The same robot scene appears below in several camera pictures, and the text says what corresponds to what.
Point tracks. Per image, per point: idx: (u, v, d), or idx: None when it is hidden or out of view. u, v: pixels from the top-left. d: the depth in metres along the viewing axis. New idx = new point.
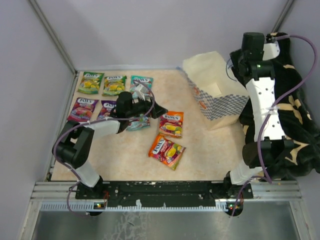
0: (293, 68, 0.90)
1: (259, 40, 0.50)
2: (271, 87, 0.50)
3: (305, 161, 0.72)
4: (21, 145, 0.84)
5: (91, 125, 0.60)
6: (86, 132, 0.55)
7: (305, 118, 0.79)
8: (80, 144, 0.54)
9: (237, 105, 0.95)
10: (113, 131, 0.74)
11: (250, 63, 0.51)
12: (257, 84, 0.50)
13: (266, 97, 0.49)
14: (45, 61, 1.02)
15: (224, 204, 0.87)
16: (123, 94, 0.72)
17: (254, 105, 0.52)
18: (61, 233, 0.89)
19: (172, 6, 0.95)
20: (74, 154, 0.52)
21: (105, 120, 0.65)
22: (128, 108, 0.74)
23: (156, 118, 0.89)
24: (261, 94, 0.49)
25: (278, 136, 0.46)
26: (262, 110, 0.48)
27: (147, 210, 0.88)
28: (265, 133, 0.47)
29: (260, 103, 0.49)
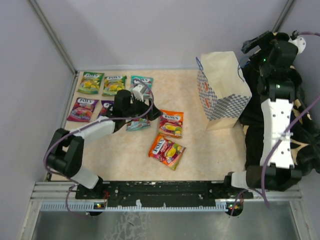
0: (293, 68, 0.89)
1: (289, 57, 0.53)
2: (288, 111, 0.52)
3: (305, 161, 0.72)
4: (22, 145, 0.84)
5: (82, 131, 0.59)
6: (75, 141, 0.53)
7: (306, 118, 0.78)
8: (71, 154, 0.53)
9: (237, 106, 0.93)
10: (109, 132, 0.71)
11: (270, 82, 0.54)
12: (273, 106, 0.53)
13: (281, 122, 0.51)
14: (45, 61, 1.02)
15: (224, 204, 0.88)
16: (122, 92, 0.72)
17: (265, 126, 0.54)
18: (61, 233, 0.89)
19: (172, 6, 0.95)
20: (67, 166, 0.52)
21: (97, 122, 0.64)
22: (126, 106, 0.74)
23: (153, 118, 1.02)
24: (275, 117, 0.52)
25: (286, 165, 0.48)
26: (274, 134, 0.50)
27: (147, 210, 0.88)
28: (272, 160, 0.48)
29: (273, 128, 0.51)
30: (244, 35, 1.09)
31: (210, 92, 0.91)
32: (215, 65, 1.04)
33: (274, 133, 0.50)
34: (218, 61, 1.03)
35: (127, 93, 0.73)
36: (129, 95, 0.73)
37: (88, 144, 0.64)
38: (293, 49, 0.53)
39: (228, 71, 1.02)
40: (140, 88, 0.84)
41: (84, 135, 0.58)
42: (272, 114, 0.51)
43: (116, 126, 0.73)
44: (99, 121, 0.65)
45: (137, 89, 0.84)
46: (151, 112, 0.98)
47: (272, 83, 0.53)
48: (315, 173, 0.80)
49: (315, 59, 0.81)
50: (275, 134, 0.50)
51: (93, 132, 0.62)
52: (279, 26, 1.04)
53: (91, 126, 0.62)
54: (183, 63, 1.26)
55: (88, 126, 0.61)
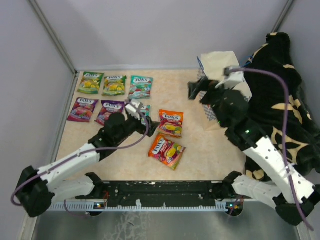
0: (293, 68, 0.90)
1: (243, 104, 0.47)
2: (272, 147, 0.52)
3: (305, 161, 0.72)
4: (21, 145, 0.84)
5: (51, 171, 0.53)
6: (38, 188, 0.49)
7: (305, 118, 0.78)
8: (33, 198, 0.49)
9: None
10: (96, 161, 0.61)
11: (240, 132, 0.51)
12: (257, 151, 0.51)
13: (276, 160, 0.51)
14: (45, 61, 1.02)
15: (224, 204, 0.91)
16: (114, 116, 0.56)
17: (266, 169, 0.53)
18: (61, 233, 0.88)
19: (172, 6, 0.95)
20: (29, 209, 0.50)
21: (75, 156, 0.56)
22: (118, 131, 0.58)
23: (151, 135, 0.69)
24: (269, 159, 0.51)
25: (310, 189, 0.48)
26: (281, 173, 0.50)
27: (147, 210, 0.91)
28: (299, 195, 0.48)
29: (276, 169, 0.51)
30: (244, 35, 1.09)
31: None
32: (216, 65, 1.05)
33: (280, 171, 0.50)
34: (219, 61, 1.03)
35: (122, 116, 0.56)
36: (122, 121, 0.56)
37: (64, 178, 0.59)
38: (239, 95, 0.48)
39: None
40: (135, 106, 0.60)
41: (51, 178, 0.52)
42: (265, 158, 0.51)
43: (104, 153, 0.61)
44: (79, 156, 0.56)
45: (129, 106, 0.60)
46: None
47: (241, 132, 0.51)
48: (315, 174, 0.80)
49: (314, 59, 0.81)
50: (282, 171, 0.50)
51: (67, 170, 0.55)
52: (279, 26, 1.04)
53: (67, 163, 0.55)
54: (183, 63, 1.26)
55: (61, 165, 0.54)
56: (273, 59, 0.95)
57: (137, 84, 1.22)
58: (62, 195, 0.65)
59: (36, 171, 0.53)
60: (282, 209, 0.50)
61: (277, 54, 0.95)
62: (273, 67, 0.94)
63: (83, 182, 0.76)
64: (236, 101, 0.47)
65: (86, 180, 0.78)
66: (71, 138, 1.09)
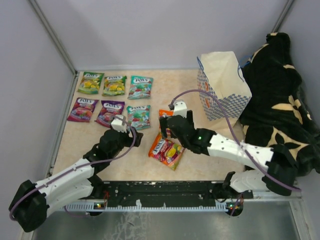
0: (293, 67, 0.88)
1: (182, 121, 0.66)
2: (223, 138, 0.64)
3: (305, 161, 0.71)
4: (21, 146, 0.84)
5: (49, 185, 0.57)
6: (35, 201, 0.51)
7: (305, 118, 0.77)
8: (30, 212, 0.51)
9: (237, 107, 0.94)
10: (90, 174, 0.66)
11: (196, 141, 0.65)
12: (213, 146, 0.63)
13: (230, 145, 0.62)
14: (45, 62, 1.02)
15: (224, 204, 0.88)
16: (108, 134, 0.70)
17: (231, 157, 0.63)
18: (61, 233, 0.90)
19: (172, 6, 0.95)
20: (24, 223, 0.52)
21: (72, 170, 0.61)
22: (112, 147, 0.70)
23: (139, 144, 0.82)
24: (224, 147, 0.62)
25: (269, 153, 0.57)
26: (239, 153, 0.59)
27: (147, 210, 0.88)
28: (263, 162, 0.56)
29: (234, 152, 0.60)
30: (244, 35, 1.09)
31: (211, 92, 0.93)
32: (216, 65, 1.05)
33: (237, 151, 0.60)
34: (219, 61, 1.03)
35: (116, 134, 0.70)
36: (116, 137, 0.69)
37: (61, 191, 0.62)
38: (181, 118, 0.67)
39: (228, 72, 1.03)
40: (119, 121, 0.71)
41: (48, 191, 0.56)
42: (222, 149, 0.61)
43: (98, 168, 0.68)
44: (75, 169, 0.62)
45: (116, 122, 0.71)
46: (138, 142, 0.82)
47: (196, 141, 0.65)
48: (315, 174, 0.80)
49: (314, 60, 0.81)
50: (239, 150, 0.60)
51: (64, 182, 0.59)
52: (279, 25, 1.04)
53: (64, 176, 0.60)
54: (183, 62, 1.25)
55: (58, 179, 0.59)
56: (273, 59, 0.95)
57: (137, 84, 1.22)
58: (57, 204, 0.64)
59: (34, 184, 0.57)
60: (271, 186, 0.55)
61: (278, 54, 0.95)
62: (273, 67, 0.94)
63: (81, 186, 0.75)
64: (178, 119, 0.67)
65: (84, 182, 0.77)
66: (71, 138, 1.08)
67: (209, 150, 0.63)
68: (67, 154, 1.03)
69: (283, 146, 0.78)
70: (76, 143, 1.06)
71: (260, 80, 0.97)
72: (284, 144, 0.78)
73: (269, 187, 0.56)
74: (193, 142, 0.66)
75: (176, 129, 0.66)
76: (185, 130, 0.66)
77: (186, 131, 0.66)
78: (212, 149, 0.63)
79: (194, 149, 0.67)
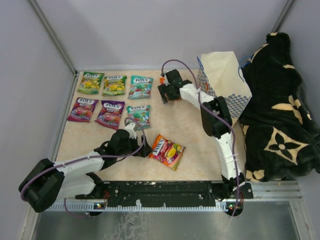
0: (293, 68, 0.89)
1: (173, 72, 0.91)
2: (193, 86, 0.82)
3: (305, 161, 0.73)
4: (21, 144, 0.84)
5: (67, 166, 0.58)
6: (54, 178, 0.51)
7: (305, 118, 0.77)
8: (46, 190, 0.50)
9: (237, 107, 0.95)
10: (97, 169, 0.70)
11: (175, 83, 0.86)
12: (183, 89, 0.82)
13: (193, 90, 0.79)
14: (45, 61, 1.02)
15: (224, 204, 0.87)
16: (122, 131, 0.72)
17: (191, 100, 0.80)
18: (61, 233, 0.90)
19: (172, 6, 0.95)
20: (37, 201, 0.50)
21: (86, 157, 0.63)
22: (121, 147, 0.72)
23: (145, 153, 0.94)
24: (188, 91, 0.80)
25: (210, 99, 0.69)
26: (194, 93, 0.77)
27: (147, 210, 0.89)
28: (203, 100, 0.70)
29: (191, 93, 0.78)
30: (244, 35, 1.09)
31: (211, 92, 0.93)
32: (216, 65, 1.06)
33: (194, 94, 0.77)
34: (219, 61, 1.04)
35: (126, 133, 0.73)
36: (127, 136, 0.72)
37: (70, 178, 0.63)
38: (176, 72, 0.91)
39: (229, 72, 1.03)
40: (132, 126, 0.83)
41: (66, 171, 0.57)
42: (185, 90, 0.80)
43: (105, 164, 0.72)
44: (89, 157, 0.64)
45: (129, 127, 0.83)
46: (144, 147, 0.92)
47: (176, 83, 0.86)
48: (315, 174, 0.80)
49: (314, 60, 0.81)
50: (195, 94, 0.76)
51: (78, 168, 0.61)
52: (279, 25, 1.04)
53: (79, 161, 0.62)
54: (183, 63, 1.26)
55: (74, 162, 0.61)
56: (274, 59, 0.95)
57: (137, 84, 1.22)
58: (65, 191, 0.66)
59: (52, 163, 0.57)
60: (204, 125, 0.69)
61: (278, 54, 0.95)
62: (273, 66, 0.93)
63: (85, 181, 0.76)
64: (171, 71, 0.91)
65: (87, 178, 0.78)
66: (71, 137, 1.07)
67: (180, 91, 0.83)
68: (67, 154, 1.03)
69: (283, 146, 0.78)
70: (77, 142, 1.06)
71: (259, 80, 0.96)
72: (284, 144, 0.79)
73: (204, 127, 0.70)
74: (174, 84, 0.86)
75: (167, 75, 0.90)
76: (173, 76, 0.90)
77: (173, 77, 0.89)
78: (182, 90, 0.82)
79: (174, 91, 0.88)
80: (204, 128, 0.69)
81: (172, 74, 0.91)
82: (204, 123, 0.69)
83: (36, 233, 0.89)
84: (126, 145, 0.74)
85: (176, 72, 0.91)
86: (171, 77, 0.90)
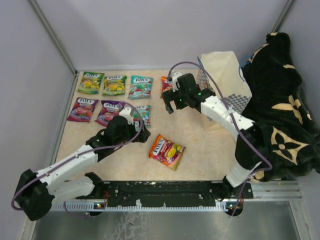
0: (293, 68, 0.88)
1: (189, 78, 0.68)
2: (219, 100, 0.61)
3: (305, 161, 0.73)
4: (21, 144, 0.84)
5: (51, 174, 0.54)
6: (36, 191, 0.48)
7: (305, 118, 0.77)
8: (32, 203, 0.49)
9: (237, 107, 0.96)
10: (93, 162, 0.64)
11: (194, 96, 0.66)
12: (206, 103, 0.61)
13: (220, 107, 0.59)
14: (45, 61, 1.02)
15: (224, 204, 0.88)
16: (118, 118, 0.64)
17: (216, 118, 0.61)
18: (61, 233, 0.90)
19: (172, 6, 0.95)
20: (29, 212, 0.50)
21: (74, 157, 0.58)
22: (120, 134, 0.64)
23: (145, 141, 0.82)
24: (214, 107, 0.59)
25: (250, 124, 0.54)
26: (225, 115, 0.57)
27: (147, 210, 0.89)
28: (240, 127, 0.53)
29: (219, 113, 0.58)
30: (244, 35, 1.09)
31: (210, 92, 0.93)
32: (216, 65, 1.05)
33: (223, 113, 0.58)
34: (219, 61, 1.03)
35: (124, 119, 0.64)
36: (124, 123, 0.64)
37: (63, 181, 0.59)
38: (192, 76, 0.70)
39: (228, 72, 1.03)
40: (127, 111, 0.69)
41: (50, 180, 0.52)
42: (211, 107, 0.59)
43: (102, 154, 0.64)
44: (77, 156, 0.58)
45: (123, 112, 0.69)
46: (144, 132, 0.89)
47: (195, 96, 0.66)
48: (315, 174, 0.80)
49: (314, 60, 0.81)
50: (225, 113, 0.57)
51: (66, 172, 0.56)
52: (279, 25, 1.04)
53: (66, 164, 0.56)
54: (183, 62, 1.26)
55: (60, 167, 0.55)
56: (274, 59, 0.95)
57: (137, 84, 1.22)
58: (63, 196, 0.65)
59: (36, 173, 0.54)
60: (238, 153, 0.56)
61: (278, 54, 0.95)
62: (273, 66, 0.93)
63: (84, 183, 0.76)
64: (187, 75, 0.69)
65: (86, 180, 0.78)
66: (71, 137, 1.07)
67: (202, 106, 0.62)
68: (67, 154, 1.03)
69: (283, 146, 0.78)
70: (76, 142, 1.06)
71: (259, 80, 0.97)
72: (283, 144, 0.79)
73: (237, 155, 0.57)
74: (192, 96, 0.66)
75: (180, 80, 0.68)
76: (188, 84, 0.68)
77: (189, 84, 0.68)
78: (204, 105, 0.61)
79: (190, 103, 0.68)
80: (237, 156, 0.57)
81: (187, 80, 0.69)
82: (238, 151, 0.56)
83: (36, 233, 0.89)
84: (125, 132, 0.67)
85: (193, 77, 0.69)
86: (185, 86, 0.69)
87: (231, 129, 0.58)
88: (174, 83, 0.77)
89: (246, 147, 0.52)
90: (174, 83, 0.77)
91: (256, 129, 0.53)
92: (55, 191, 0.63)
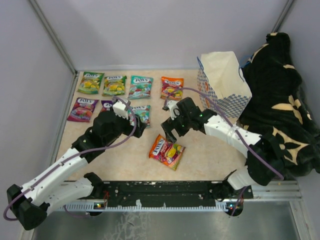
0: (293, 68, 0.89)
1: (188, 101, 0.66)
2: (221, 119, 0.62)
3: (305, 161, 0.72)
4: (21, 144, 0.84)
5: (35, 187, 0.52)
6: (22, 207, 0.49)
7: (305, 118, 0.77)
8: (22, 217, 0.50)
9: (237, 107, 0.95)
10: (84, 164, 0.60)
11: (196, 118, 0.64)
12: (209, 124, 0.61)
13: (225, 125, 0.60)
14: (45, 62, 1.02)
15: (224, 204, 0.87)
16: (104, 115, 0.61)
17: (222, 137, 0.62)
18: (61, 233, 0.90)
19: (172, 6, 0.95)
20: (23, 225, 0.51)
21: (59, 165, 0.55)
22: (109, 131, 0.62)
23: (140, 135, 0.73)
24: (218, 126, 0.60)
25: (257, 138, 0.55)
26: (231, 133, 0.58)
27: (147, 210, 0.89)
28: (249, 142, 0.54)
29: (224, 132, 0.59)
30: (244, 35, 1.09)
31: (211, 92, 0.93)
32: (216, 65, 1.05)
33: (228, 131, 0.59)
34: (219, 61, 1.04)
35: (112, 116, 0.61)
36: (112, 120, 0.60)
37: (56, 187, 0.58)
38: (191, 99, 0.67)
39: (229, 72, 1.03)
40: (122, 107, 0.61)
41: (35, 194, 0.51)
42: (215, 126, 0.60)
43: (91, 154, 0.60)
44: (61, 164, 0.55)
45: (117, 107, 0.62)
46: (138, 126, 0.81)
47: (197, 118, 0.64)
48: (315, 174, 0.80)
49: (314, 59, 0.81)
50: (230, 131, 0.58)
51: (53, 182, 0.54)
52: (279, 25, 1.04)
53: (51, 174, 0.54)
54: (183, 62, 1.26)
55: (44, 178, 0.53)
56: (273, 59, 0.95)
57: (137, 84, 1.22)
58: (59, 203, 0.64)
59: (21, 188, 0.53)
60: (252, 171, 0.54)
61: (278, 54, 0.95)
62: (273, 66, 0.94)
63: (82, 185, 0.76)
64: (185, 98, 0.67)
65: (84, 182, 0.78)
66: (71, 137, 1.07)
67: (206, 127, 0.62)
68: None
69: (283, 146, 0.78)
70: None
71: (259, 80, 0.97)
72: (284, 144, 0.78)
73: (250, 173, 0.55)
74: (194, 119, 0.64)
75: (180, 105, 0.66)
76: (189, 107, 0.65)
77: (190, 108, 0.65)
78: (208, 126, 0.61)
79: (193, 126, 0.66)
80: (251, 174, 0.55)
81: (186, 104, 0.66)
82: (250, 169, 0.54)
83: (36, 234, 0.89)
84: (115, 129, 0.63)
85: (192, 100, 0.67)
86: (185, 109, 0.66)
87: (239, 145, 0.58)
88: (172, 111, 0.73)
89: (259, 163, 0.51)
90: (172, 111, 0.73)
91: (264, 142, 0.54)
92: (51, 198, 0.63)
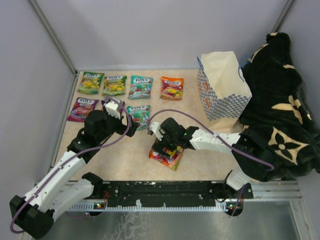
0: (293, 68, 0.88)
1: (173, 124, 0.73)
2: (203, 132, 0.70)
3: (305, 161, 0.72)
4: (20, 144, 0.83)
5: (39, 194, 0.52)
6: (30, 215, 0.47)
7: (305, 118, 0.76)
8: (31, 225, 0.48)
9: (237, 107, 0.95)
10: (82, 166, 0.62)
11: (181, 137, 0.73)
12: (194, 139, 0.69)
13: (207, 135, 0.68)
14: (45, 62, 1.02)
15: (224, 204, 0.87)
16: (93, 114, 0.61)
17: (208, 146, 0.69)
18: (61, 233, 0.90)
19: (172, 6, 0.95)
20: (33, 234, 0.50)
21: (59, 170, 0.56)
22: (99, 131, 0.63)
23: (133, 135, 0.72)
24: (202, 138, 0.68)
25: (237, 137, 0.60)
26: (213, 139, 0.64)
27: (147, 210, 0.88)
28: (231, 141, 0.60)
29: (208, 141, 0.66)
30: (244, 35, 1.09)
31: (211, 92, 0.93)
32: (216, 65, 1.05)
33: (210, 139, 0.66)
34: (219, 61, 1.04)
35: (101, 114, 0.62)
36: (102, 117, 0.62)
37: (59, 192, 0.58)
38: (173, 120, 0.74)
39: (228, 72, 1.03)
40: (114, 106, 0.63)
41: (40, 201, 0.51)
42: (199, 138, 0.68)
43: (87, 153, 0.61)
44: (61, 168, 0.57)
45: (110, 106, 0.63)
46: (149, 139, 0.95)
47: (182, 137, 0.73)
48: (315, 174, 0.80)
49: (314, 59, 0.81)
50: (213, 138, 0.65)
51: (55, 186, 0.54)
52: (279, 25, 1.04)
53: (53, 178, 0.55)
54: (183, 62, 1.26)
55: (46, 183, 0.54)
56: (273, 59, 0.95)
57: (137, 84, 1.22)
58: (62, 207, 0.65)
59: (23, 198, 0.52)
60: (245, 169, 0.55)
61: (278, 54, 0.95)
62: (273, 67, 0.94)
63: (82, 186, 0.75)
64: (169, 120, 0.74)
65: (83, 182, 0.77)
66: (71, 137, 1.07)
67: (193, 143, 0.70)
68: None
69: (283, 146, 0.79)
70: None
71: (259, 80, 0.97)
72: (284, 144, 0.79)
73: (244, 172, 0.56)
74: (180, 138, 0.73)
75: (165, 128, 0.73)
76: (174, 129, 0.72)
77: (174, 129, 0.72)
78: (194, 141, 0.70)
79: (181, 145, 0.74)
80: (245, 172, 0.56)
81: (171, 125, 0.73)
82: (243, 168, 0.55)
83: None
84: (106, 129, 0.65)
85: (174, 121, 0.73)
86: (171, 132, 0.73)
87: (225, 149, 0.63)
88: (158, 131, 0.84)
89: (246, 158, 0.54)
90: (158, 132, 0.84)
91: (247, 138, 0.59)
92: (54, 204, 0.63)
